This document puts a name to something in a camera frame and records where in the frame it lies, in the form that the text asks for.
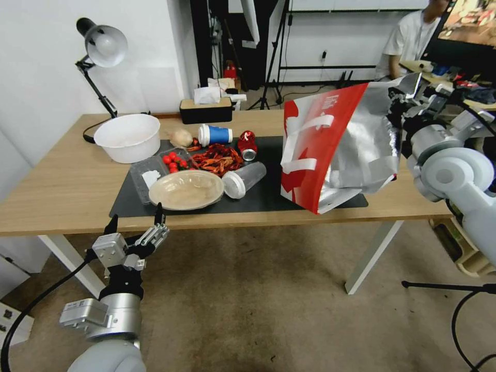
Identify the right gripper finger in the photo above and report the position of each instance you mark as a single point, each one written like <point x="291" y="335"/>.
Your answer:
<point x="428" y="93"/>
<point x="415" y="111"/>

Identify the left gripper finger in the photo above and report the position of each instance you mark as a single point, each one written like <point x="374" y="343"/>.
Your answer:
<point x="112" y="228"/>
<point x="157" y="232"/>

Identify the red silver food delivery bag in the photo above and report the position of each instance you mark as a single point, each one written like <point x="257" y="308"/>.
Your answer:
<point x="306" y="128"/>

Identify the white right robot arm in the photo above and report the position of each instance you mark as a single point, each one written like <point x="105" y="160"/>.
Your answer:
<point x="449" y="174"/>

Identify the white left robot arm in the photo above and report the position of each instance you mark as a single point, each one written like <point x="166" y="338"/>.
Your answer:
<point x="116" y="321"/>

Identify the black floor stand leg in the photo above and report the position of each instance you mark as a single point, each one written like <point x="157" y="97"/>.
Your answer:
<point x="445" y="285"/>

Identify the cluttered wooden desk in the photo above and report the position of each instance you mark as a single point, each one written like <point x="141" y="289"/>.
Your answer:
<point x="476" y="93"/>

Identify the white crumpled wrapper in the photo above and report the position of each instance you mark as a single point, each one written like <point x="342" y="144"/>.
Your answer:
<point x="151" y="179"/>

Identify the clear plastic clamshell container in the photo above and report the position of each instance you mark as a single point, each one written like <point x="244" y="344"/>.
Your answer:
<point x="139" y="174"/>

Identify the person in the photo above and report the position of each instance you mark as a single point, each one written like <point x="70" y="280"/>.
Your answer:
<point x="407" y="35"/>

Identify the wooden table white legs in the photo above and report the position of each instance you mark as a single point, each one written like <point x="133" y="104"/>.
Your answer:
<point x="58" y="186"/>

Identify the red cherry tomatoes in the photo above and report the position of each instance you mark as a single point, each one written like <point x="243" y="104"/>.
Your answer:
<point x="174" y="160"/>

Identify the black monitor screen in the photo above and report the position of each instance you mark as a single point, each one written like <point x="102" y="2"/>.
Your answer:
<point x="465" y="27"/>

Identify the white plastic bowl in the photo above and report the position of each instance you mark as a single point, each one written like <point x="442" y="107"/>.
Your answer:
<point x="128" y="139"/>

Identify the pile of red crayfish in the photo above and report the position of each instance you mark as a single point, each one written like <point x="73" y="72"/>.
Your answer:
<point x="217" y="159"/>

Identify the clear plastic cup white lid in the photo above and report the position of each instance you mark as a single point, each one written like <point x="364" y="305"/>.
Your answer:
<point x="244" y="180"/>

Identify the white cabinet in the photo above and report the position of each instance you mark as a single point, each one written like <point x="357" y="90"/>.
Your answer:
<point x="15" y="279"/>

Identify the blue white paper cup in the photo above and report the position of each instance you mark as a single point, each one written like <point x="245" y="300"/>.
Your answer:
<point x="219" y="135"/>

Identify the black table mat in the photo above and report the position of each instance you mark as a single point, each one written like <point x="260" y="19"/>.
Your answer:
<point x="267" y="193"/>

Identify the crushed red drink can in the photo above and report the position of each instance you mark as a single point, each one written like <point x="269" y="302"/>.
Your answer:
<point x="248" y="147"/>

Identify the black tissue box wooden lid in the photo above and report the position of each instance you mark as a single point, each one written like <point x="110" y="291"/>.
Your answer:
<point x="205" y="114"/>

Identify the white tissue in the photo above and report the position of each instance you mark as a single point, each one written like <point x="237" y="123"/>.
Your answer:
<point x="207" y="95"/>

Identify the pale wooden shelf unit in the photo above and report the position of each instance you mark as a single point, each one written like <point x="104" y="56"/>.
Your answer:
<point x="470" y="259"/>

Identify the black tripod stand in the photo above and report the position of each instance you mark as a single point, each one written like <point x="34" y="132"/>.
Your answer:
<point x="276" y="42"/>

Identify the cardboard box with paper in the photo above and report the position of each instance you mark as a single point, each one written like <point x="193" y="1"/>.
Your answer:
<point x="219" y="83"/>

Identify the red canister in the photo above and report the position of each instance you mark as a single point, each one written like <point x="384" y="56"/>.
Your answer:
<point x="231" y="71"/>

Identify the black desk lamp silver shade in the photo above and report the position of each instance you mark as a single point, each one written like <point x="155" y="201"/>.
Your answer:
<point x="106" y="44"/>

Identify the white softbox panel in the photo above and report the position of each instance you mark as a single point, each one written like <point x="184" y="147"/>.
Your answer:
<point x="250" y="19"/>

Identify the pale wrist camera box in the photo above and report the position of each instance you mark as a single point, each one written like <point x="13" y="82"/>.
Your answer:
<point x="441" y="103"/>
<point x="109" y="248"/>

